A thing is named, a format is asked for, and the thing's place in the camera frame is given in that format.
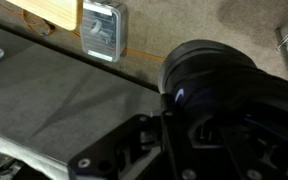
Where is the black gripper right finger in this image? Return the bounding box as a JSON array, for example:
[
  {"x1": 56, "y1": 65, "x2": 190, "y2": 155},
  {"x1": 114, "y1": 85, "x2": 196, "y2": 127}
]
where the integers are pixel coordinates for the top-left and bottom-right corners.
[{"x1": 187, "y1": 121, "x2": 288, "y2": 180}]

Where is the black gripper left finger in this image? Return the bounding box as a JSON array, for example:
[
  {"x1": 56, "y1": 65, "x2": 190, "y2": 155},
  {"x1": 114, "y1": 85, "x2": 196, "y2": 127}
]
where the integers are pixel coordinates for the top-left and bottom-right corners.
[{"x1": 67, "y1": 94, "x2": 185, "y2": 180}]

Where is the black sneaker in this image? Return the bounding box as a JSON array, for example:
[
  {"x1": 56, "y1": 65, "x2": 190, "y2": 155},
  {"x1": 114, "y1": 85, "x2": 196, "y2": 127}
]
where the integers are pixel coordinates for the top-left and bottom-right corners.
[{"x1": 157, "y1": 39, "x2": 288, "y2": 158}]

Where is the grey couch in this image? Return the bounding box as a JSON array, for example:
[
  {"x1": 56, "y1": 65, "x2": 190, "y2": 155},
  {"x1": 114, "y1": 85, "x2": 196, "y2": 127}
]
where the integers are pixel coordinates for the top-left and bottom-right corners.
[{"x1": 0, "y1": 21, "x2": 162, "y2": 180}]

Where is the light wooden table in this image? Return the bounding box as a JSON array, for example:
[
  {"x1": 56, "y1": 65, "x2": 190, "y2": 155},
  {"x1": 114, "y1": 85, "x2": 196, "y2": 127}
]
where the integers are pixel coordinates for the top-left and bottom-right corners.
[{"x1": 5, "y1": 0, "x2": 84, "y2": 32}]

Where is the orange cable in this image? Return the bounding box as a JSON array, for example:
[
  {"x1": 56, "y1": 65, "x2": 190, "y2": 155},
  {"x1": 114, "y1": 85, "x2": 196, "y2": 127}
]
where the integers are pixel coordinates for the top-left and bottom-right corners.
[{"x1": 0, "y1": 0, "x2": 168, "y2": 62}]

